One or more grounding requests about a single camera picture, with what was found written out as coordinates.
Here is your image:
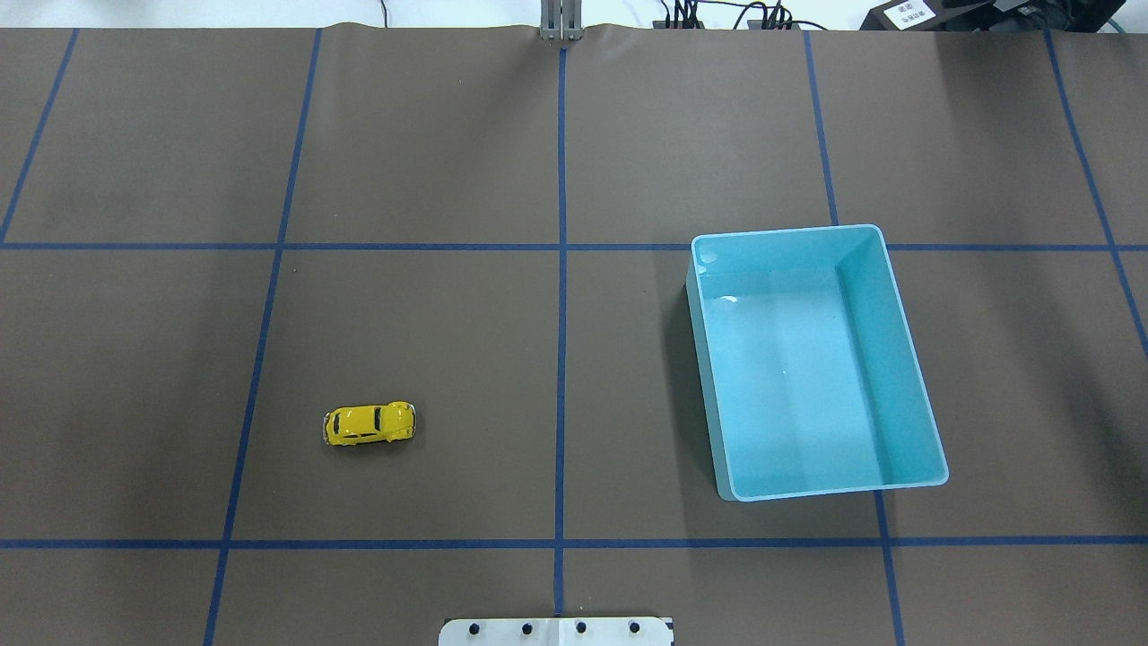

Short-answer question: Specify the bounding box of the yellow beetle toy car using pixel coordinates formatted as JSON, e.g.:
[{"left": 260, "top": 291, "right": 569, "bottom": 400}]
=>
[{"left": 323, "top": 400, "right": 417, "bottom": 447}]

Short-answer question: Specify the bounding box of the light blue plastic bin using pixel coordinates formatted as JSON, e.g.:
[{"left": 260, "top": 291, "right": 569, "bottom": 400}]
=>
[{"left": 685, "top": 223, "right": 951, "bottom": 503}]

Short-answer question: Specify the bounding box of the black labelled box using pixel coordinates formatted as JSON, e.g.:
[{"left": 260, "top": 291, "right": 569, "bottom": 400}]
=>
[{"left": 858, "top": 1, "right": 994, "bottom": 32}]

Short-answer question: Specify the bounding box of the grey aluminium frame post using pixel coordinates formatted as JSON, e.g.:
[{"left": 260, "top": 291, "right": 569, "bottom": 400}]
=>
[{"left": 540, "top": 0, "right": 585, "bottom": 41}]

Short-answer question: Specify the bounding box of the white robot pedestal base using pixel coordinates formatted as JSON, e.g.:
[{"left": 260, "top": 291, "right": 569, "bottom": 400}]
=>
[{"left": 439, "top": 616, "right": 675, "bottom": 645}]

